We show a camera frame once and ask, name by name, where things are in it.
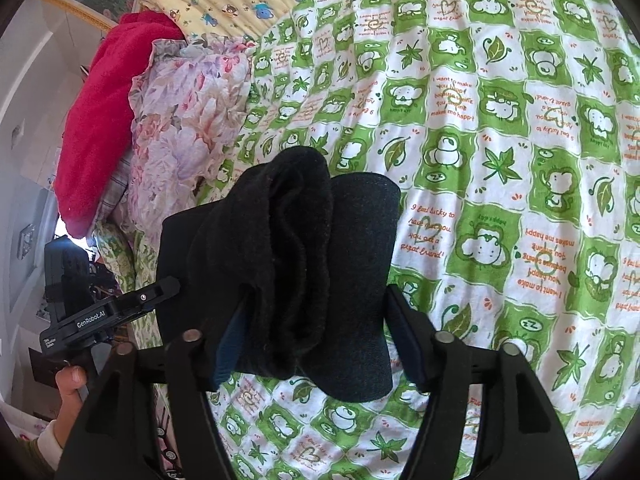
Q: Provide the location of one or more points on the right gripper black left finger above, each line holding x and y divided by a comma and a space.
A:
115, 435

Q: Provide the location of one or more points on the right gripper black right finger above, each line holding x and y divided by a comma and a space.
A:
519, 435

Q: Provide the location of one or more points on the dark pants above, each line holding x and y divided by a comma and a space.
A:
285, 276

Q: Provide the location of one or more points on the person's left hand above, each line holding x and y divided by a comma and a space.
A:
70, 380

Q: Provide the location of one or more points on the black left tracking box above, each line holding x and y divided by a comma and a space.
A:
66, 270

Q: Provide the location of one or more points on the grey striped cloth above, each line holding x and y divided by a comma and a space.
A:
115, 188

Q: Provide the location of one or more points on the red fleece blanket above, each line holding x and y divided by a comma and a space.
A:
97, 129

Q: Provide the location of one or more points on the pink floral folded blanket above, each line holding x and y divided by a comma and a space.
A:
189, 106

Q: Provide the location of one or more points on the green white patterned bed sheet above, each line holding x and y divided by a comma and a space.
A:
512, 130

